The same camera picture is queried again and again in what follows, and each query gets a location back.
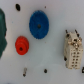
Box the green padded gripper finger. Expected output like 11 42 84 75
0 8 7 59

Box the red gear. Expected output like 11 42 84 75
15 36 29 55

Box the blue gear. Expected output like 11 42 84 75
29 10 49 39

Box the beige multi-pin connector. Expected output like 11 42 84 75
64 31 83 69

